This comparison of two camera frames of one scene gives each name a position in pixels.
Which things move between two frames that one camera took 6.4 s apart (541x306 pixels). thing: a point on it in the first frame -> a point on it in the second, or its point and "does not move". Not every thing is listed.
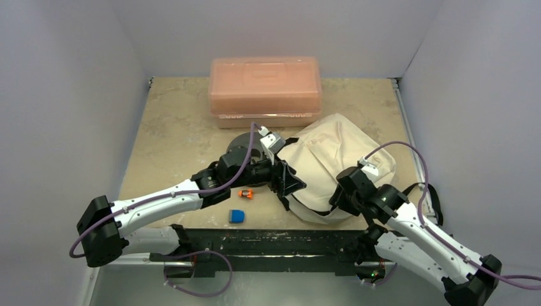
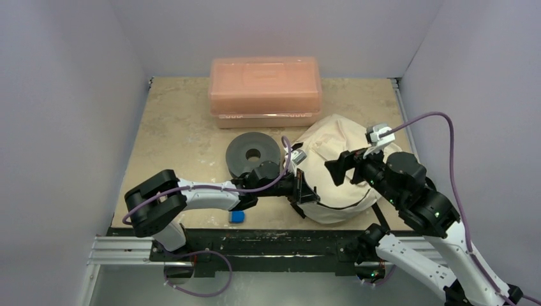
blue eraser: [237, 216] does not move
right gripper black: [338, 200] -> [353, 162]
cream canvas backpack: [319, 154] does not move
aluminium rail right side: [416, 159] does not move
